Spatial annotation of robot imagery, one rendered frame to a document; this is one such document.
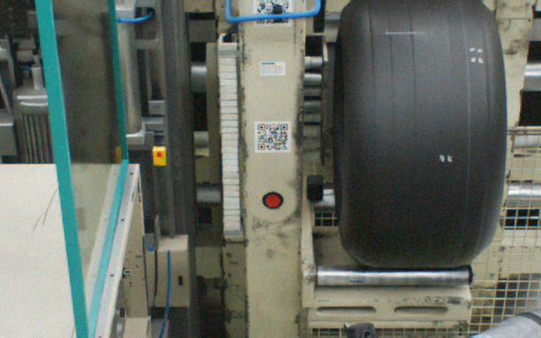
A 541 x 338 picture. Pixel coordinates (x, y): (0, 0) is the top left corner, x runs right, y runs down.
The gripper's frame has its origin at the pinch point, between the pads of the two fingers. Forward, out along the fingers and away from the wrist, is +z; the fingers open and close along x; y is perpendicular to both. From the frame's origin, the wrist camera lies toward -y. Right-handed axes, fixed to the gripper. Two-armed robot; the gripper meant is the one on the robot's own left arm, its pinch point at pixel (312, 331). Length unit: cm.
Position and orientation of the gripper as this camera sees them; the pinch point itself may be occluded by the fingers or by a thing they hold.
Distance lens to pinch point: 208.6
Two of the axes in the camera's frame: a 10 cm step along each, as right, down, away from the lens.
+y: -1.1, 8.8, 4.6
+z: -5.8, -4.3, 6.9
